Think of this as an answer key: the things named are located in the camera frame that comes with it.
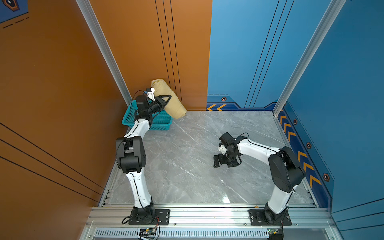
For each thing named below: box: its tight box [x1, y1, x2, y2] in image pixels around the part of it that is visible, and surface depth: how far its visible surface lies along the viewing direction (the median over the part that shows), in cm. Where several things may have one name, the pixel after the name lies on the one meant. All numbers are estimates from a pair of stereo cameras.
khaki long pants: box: [150, 78, 188, 120], surface depth 89 cm
